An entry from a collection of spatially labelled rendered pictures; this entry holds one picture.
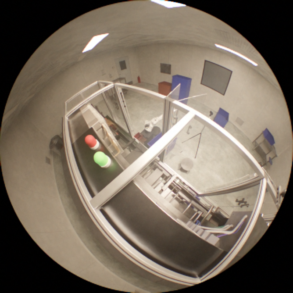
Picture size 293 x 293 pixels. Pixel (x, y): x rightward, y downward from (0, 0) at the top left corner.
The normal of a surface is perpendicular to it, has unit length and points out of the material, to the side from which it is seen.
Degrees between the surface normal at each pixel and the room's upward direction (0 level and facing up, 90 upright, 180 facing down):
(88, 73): 90
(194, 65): 90
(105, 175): 0
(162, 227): 0
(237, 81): 90
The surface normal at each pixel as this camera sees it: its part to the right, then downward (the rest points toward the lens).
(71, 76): 0.69, 0.58
